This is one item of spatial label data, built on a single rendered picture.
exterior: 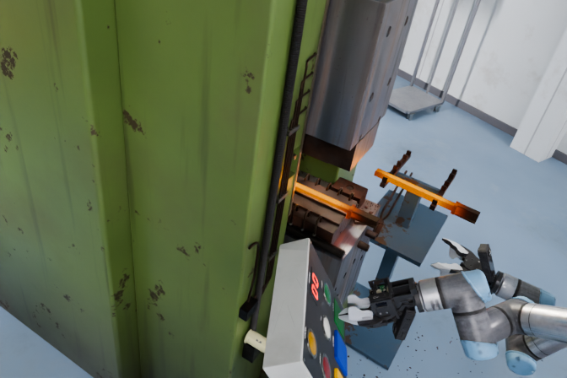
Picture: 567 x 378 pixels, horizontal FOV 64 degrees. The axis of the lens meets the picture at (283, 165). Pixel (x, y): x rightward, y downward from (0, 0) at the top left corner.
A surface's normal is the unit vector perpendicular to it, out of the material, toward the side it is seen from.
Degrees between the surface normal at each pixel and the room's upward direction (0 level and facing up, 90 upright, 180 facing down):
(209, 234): 90
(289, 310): 30
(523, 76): 90
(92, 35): 90
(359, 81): 90
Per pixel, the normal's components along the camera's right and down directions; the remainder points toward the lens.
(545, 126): -0.81, 0.22
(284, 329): -0.38, -0.79
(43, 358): 0.13, -0.83
